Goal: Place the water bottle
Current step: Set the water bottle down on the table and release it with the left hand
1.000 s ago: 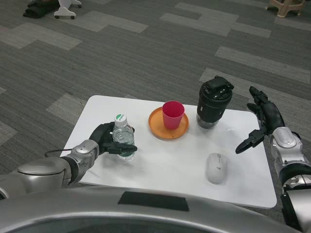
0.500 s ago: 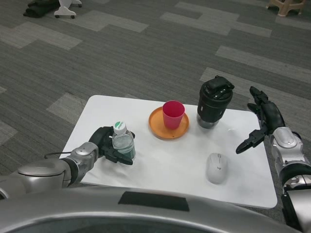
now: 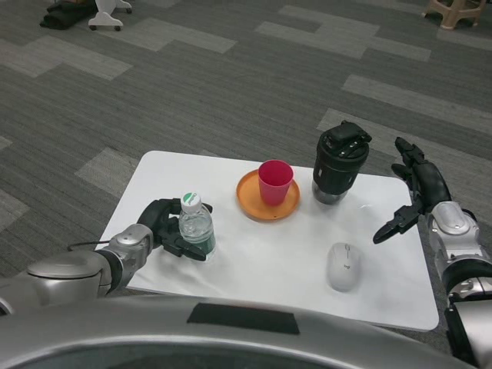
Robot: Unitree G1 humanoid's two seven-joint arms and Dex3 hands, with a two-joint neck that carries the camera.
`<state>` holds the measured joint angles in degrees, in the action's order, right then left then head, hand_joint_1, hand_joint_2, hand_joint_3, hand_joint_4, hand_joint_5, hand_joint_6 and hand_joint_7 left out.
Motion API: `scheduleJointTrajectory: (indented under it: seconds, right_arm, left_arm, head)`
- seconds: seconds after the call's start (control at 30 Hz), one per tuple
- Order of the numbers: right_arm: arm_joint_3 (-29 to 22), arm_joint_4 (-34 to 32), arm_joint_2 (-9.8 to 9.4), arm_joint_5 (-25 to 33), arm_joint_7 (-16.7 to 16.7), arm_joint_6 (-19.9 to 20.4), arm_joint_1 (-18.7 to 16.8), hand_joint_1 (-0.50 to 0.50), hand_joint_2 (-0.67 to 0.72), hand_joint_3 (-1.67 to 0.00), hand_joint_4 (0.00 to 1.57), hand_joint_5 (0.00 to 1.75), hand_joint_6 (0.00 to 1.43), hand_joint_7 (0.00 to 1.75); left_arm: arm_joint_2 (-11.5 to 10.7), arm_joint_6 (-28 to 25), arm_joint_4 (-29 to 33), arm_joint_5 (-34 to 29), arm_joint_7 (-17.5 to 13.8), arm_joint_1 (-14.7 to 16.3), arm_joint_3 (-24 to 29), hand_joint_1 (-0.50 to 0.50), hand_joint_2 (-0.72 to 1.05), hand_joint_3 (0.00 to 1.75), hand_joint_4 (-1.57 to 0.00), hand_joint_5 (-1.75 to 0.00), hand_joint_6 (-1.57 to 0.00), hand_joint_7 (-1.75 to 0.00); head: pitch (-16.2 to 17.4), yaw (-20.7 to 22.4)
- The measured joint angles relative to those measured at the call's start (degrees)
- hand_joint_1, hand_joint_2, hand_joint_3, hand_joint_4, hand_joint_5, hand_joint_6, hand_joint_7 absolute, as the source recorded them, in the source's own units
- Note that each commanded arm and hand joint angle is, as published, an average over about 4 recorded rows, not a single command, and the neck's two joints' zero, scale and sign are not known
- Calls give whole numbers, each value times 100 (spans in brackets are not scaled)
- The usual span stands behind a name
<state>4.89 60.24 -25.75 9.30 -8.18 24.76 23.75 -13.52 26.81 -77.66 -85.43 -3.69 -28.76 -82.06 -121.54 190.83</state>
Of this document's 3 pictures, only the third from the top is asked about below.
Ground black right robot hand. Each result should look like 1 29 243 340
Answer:
372 136 454 244

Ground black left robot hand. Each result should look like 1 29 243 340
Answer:
135 198 214 262

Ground clear plastic water bottle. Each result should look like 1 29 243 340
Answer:
178 191 216 263

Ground orange round plate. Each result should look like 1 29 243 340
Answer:
235 168 301 223

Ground black travel mug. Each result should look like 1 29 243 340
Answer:
311 120 373 204

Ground silver robot chest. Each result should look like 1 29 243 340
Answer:
0 291 481 369

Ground red plastic cup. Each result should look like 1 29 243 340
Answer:
258 160 294 207

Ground white computer mouse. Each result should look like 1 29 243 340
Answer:
326 241 363 292

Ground beige plastic stool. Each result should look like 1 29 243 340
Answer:
421 0 484 31

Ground white wheeled partition panel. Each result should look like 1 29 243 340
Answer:
88 0 132 32

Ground black bag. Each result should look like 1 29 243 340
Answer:
40 0 95 28

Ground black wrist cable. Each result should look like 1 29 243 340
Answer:
67 238 112 251

